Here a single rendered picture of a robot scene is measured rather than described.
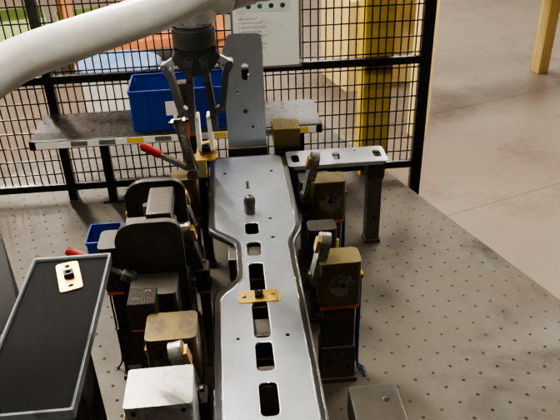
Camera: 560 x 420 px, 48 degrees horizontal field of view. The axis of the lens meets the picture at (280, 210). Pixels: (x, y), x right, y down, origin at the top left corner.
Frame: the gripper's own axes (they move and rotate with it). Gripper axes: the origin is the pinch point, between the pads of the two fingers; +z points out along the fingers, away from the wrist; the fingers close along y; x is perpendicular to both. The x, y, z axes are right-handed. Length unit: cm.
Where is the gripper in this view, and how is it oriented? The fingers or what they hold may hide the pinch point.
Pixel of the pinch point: (204, 131)
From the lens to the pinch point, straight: 120.8
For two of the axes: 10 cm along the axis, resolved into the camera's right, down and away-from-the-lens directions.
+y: 10.0, -0.7, 0.3
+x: -0.6, -5.2, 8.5
